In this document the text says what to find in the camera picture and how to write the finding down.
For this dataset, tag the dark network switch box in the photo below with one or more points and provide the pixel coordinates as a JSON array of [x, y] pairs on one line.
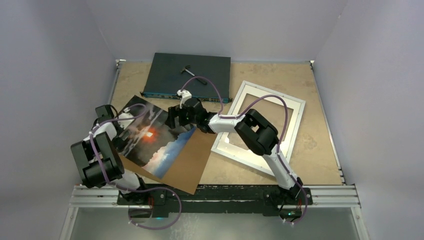
[[164, 78]]

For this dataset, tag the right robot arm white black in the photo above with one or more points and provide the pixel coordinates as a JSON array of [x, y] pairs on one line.
[[258, 134]]

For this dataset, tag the white picture frame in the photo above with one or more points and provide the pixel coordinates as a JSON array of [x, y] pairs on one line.
[[272, 117]]

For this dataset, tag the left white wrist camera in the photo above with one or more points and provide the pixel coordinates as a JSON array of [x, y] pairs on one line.
[[125, 117]]

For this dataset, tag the landscape photo print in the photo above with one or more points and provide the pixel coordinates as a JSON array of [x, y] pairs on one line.
[[155, 146]]

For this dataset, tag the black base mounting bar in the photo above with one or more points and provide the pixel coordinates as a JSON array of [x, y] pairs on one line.
[[267, 200]]

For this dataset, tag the small black-handled hammer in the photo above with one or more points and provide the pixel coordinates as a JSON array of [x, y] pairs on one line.
[[186, 70]]

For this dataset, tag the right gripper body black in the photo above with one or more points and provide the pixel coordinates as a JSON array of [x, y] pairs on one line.
[[184, 118]]

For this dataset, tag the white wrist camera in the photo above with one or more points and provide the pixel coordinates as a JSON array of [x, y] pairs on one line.
[[125, 117], [184, 96]]

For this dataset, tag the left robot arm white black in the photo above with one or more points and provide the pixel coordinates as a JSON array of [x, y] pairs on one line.
[[97, 156]]

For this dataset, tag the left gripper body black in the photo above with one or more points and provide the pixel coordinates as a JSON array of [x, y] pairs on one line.
[[118, 139]]

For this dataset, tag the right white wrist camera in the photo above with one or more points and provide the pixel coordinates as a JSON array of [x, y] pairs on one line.
[[184, 96]]

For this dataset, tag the brown cardboard backing board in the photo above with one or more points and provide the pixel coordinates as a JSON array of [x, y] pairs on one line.
[[186, 171]]

